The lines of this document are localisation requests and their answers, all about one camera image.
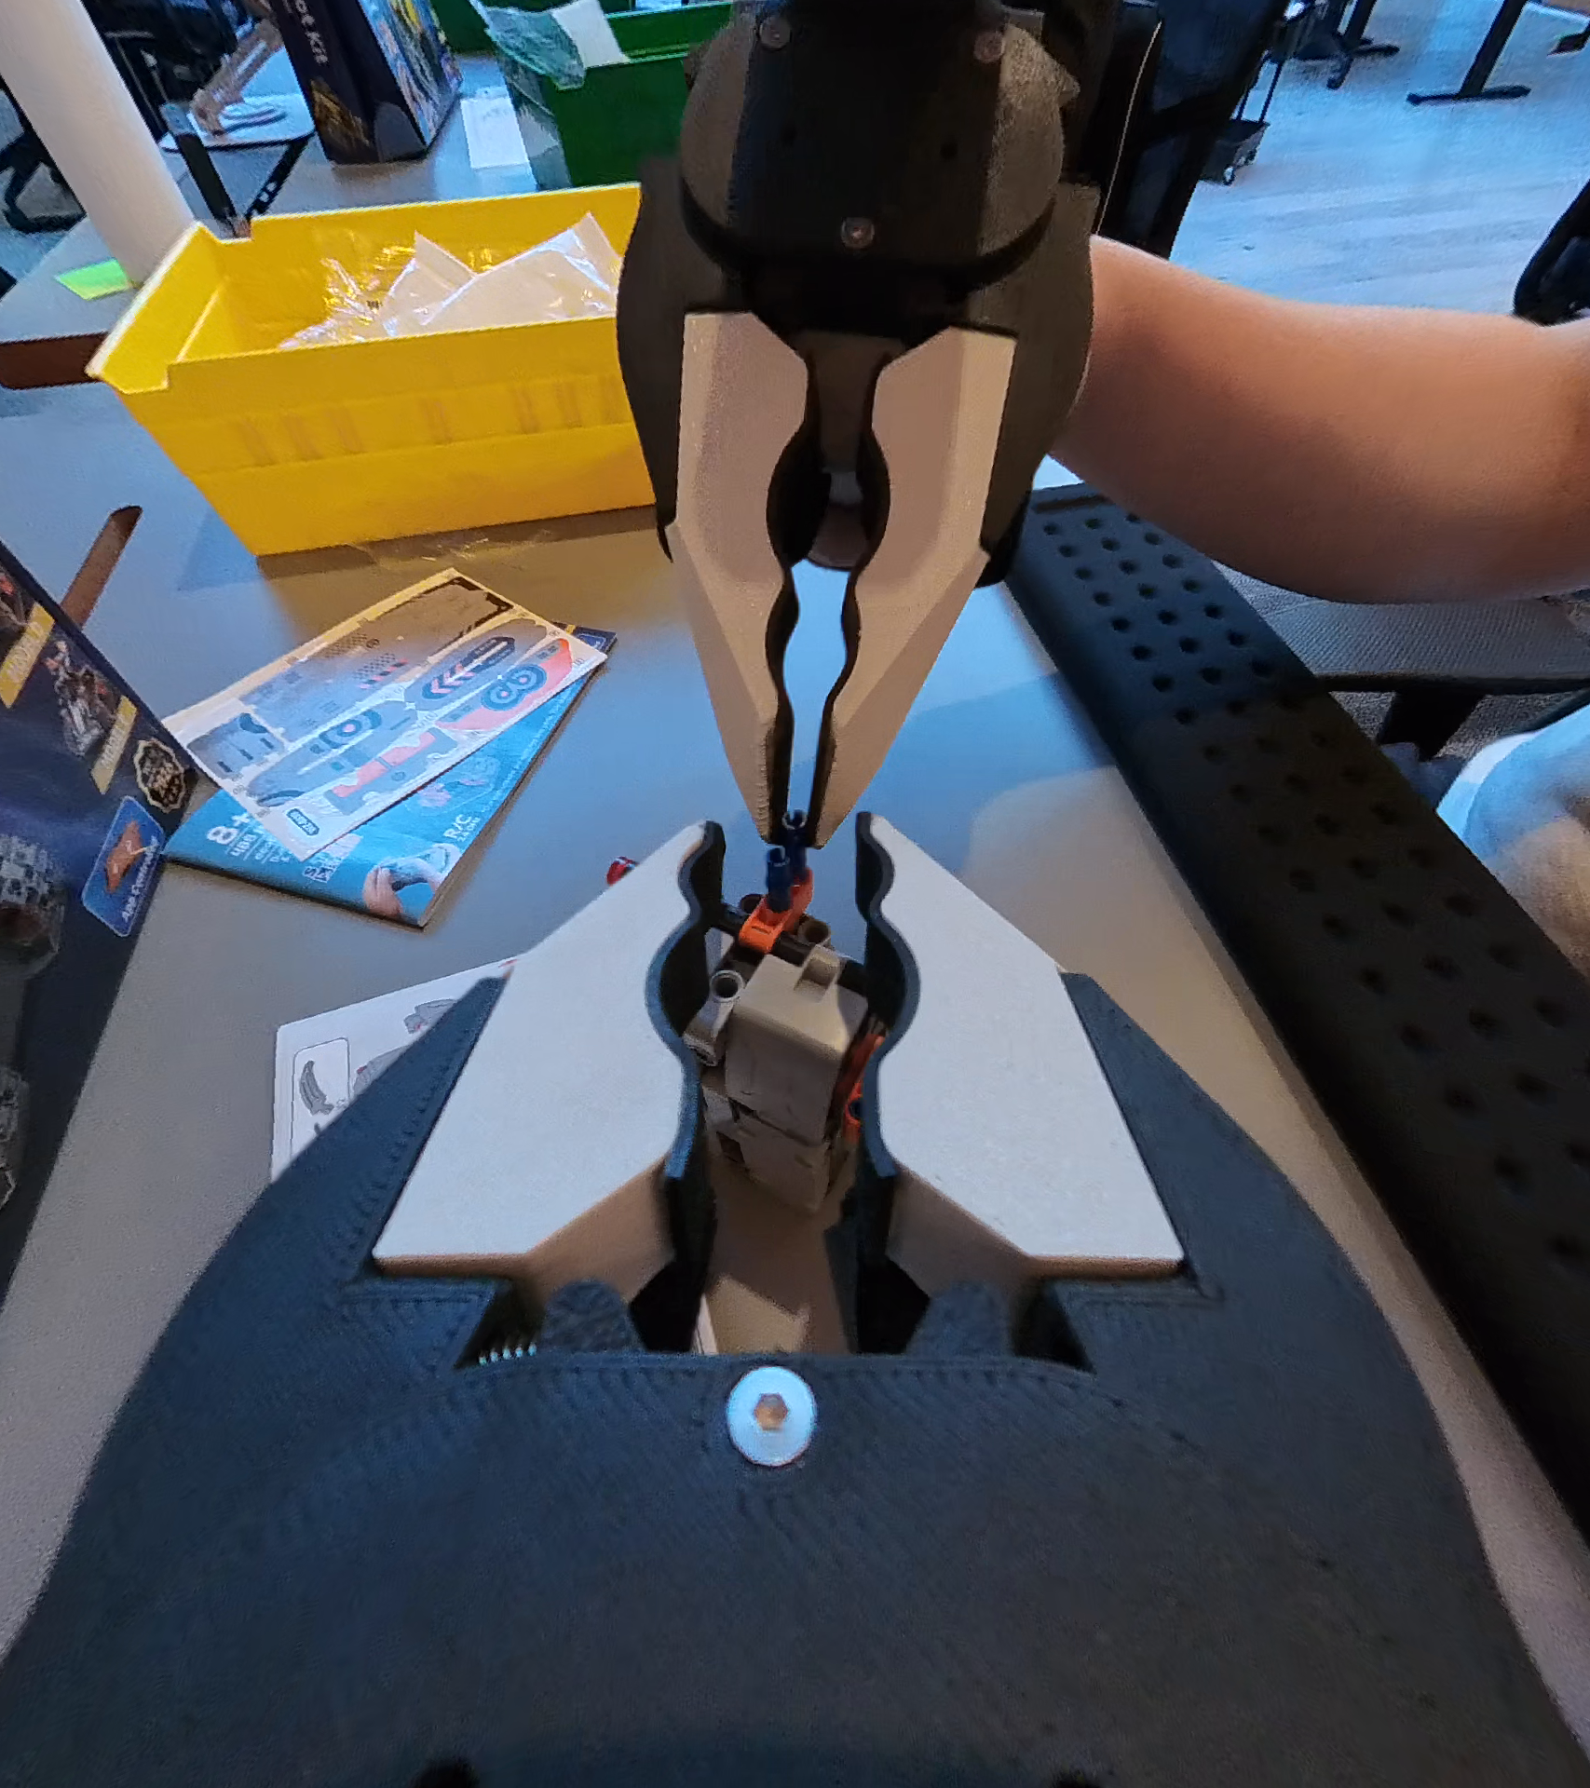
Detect grey desk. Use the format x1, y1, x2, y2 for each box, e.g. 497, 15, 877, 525
0, 369, 1590, 1788

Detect green plastic bin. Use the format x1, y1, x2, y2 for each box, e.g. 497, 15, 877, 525
432, 0, 741, 190

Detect black perforated panel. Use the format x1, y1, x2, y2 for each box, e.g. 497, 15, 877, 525
1011, 486, 1590, 1699

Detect white instruction booklet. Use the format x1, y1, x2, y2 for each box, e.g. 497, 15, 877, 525
270, 955, 518, 1183

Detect person's right forearm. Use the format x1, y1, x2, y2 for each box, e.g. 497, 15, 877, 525
1046, 237, 1590, 609

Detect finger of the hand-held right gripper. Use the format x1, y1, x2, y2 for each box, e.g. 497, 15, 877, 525
806, 324, 1020, 855
672, 309, 814, 840

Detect person's white shirt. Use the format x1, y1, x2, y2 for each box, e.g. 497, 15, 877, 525
1437, 670, 1590, 1078

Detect grey chair armrest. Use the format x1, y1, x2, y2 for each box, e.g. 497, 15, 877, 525
1262, 579, 1590, 756

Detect printed sticker sheet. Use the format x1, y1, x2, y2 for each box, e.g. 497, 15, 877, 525
164, 570, 607, 860

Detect white water bottle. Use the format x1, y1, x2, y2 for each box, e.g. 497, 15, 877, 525
0, 0, 203, 281

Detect clear plastic bags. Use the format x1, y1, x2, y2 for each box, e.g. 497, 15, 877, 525
277, 209, 629, 354

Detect yellow plastic bin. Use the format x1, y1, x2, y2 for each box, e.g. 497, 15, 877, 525
89, 181, 663, 559

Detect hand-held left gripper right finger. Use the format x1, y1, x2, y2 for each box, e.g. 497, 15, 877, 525
856, 812, 1190, 1315

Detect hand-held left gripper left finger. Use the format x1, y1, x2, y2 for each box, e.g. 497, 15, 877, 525
370, 821, 726, 1315

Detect black rolling cart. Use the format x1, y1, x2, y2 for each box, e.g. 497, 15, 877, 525
1192, 41, 1288, 190

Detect grey toy robot model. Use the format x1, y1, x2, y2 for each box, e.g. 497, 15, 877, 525
605, 838, 910, 1218

